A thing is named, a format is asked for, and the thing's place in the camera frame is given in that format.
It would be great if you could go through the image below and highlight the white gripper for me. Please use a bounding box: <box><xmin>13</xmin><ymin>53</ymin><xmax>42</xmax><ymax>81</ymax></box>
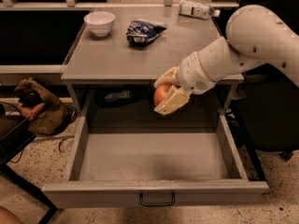
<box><xmin>154</xmin><ymin>51</ymin><xmax>216</xmax><ymax>116</ymax></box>

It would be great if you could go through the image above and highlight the red apple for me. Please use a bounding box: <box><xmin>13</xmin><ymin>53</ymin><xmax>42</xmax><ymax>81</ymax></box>
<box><xmin>153</xmin><ymin>84</ymin><xmax>171</xmax><ymax>105</ymax></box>

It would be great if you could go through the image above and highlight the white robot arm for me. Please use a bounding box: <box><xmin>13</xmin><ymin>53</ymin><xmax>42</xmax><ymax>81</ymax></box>
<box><xmin>154</xmin><ymin>5</ymin><xmax>299</xmax><ymax>115</ymax></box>

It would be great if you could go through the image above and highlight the grey open top drawer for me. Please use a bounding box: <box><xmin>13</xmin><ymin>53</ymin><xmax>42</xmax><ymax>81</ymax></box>
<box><xmin>41</xmin><ymin>90</ymin><xmax>269</xmax><ymax>209</ymax></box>

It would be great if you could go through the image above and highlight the blue chip bag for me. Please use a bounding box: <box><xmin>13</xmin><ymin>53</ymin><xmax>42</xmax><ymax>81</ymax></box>
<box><xmin>126</xmin><ymin>20</ymin><xmax>167</xmax><ymax>45</ymax></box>

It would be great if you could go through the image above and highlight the grey metal cabinet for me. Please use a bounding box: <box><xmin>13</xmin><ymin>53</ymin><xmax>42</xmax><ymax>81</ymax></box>
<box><xmin>60</xmin><ymin>6</ymin><xmax>245</xmax><ymax>117</ymax></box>

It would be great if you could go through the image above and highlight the clear plastic water bottle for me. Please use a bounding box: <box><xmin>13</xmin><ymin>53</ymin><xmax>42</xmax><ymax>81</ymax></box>
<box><xmin>178</xmin><ymin>0</ymin><xmax>221</xmax><ymax>20</ymax></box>

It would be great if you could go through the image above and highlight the white ceramic bowl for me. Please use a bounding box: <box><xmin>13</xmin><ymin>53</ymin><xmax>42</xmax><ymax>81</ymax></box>
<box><xmin>84</xmin><ymin>11</ymin><xmax>115</xmax><ymax>36</ymax></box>

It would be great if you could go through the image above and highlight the black office chair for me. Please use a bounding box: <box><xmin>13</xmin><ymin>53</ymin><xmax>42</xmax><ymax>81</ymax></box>
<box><xmin>229</xmin><ymin>0</ymin><xmax>299</xmax><ymax>161</ymax></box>

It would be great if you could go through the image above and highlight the brown bag on floor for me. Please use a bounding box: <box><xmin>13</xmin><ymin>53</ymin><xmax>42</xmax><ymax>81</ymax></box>
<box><xmin>14</xmin><ymin>77</ymin><xmax>71</xmax><ymax>135</ymax></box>

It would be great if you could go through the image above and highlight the black chair at left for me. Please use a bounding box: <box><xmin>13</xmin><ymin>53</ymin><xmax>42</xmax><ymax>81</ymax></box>
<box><xmin>0</xmin><ymin>106</ymin><xmax>58</xmax><ymax>224</ymax></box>

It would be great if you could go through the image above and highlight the black drawer handle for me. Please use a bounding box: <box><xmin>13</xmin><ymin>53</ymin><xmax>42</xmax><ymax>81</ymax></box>
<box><xmin>139</xmin><ymin>193</ymin><xmax>176</xmax><ymax>207</ymax></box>

